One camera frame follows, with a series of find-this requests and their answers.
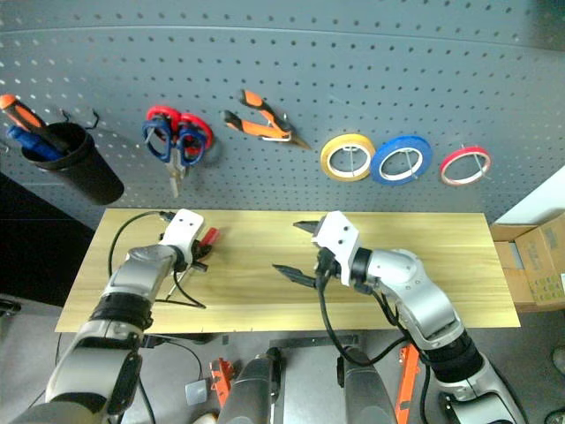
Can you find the orange black needle-nose pliers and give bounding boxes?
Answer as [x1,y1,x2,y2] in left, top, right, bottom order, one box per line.
[220,89,313,151]

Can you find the orange metal frame piece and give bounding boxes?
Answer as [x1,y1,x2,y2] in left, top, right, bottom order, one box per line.
[394,344,420,424]
[208,357,236,408]

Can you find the red-handled screwdriver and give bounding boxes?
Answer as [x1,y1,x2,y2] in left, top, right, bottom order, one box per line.
[166,226,222,296]

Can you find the open flat cardboard box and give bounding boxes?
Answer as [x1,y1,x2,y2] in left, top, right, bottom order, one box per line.
[489,223,565,314]

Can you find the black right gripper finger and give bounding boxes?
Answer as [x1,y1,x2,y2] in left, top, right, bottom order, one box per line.
[272,263,317,290]
[292,219,321,236]

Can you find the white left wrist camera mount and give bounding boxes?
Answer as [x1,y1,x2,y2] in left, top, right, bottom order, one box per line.
[157,208,207,260]

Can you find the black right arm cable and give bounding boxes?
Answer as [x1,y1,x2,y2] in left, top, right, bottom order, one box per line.
[313,260,410,366]

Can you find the yellow tape roll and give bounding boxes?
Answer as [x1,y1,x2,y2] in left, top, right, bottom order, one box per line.
[320,132,377,181]

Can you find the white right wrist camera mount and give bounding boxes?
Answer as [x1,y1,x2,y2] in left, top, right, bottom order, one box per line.
[311,210,362,286]

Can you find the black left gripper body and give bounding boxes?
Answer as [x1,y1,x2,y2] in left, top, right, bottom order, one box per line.
[187,240,212,271]

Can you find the grey metal pegboard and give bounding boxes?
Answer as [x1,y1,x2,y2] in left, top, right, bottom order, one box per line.
[0,0,565,231]

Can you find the black wire cup hanger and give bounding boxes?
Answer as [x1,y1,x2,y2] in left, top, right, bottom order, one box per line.
[61,109,101,131]

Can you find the orange black handled screwdriver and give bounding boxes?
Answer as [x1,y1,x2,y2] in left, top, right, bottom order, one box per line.
[0,93,72,154]

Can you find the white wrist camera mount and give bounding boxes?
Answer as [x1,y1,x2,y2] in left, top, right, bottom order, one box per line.
[157,208,207,260]
[311,210,362,286]

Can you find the dark rounded robot shape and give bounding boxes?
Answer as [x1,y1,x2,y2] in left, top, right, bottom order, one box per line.
[338,356,398,424]
[215,352,283,424]

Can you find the black cabinet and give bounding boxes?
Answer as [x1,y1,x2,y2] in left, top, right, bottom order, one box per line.
[0,171,96,308]

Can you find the large printed cardboard box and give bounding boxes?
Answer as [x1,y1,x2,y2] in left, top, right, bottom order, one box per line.
[514,211,565,306]

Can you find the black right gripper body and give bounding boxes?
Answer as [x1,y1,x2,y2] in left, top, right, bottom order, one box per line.
[312,246,343,289]

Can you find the dark-handled scissors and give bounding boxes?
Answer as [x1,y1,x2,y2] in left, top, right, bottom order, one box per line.
[140,117,207,199]

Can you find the blue-handled screwdriver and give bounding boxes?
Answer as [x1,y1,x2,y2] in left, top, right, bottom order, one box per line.
[5,125,65,163]

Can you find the blue tape roll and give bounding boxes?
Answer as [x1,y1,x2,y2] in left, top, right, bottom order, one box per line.
[369,134,433,186]

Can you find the red tape roll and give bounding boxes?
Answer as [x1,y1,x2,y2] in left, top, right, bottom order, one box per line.
[439,145,493,186]

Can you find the metal loop pegboard hook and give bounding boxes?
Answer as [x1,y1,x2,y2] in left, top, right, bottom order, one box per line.
[262,112,295,143]

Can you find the red-handled scissors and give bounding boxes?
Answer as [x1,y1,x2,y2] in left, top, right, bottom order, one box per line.
[145,104,215,156]

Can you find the black plastic cup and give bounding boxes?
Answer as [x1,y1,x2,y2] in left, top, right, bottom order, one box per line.
[20,122,125,207]

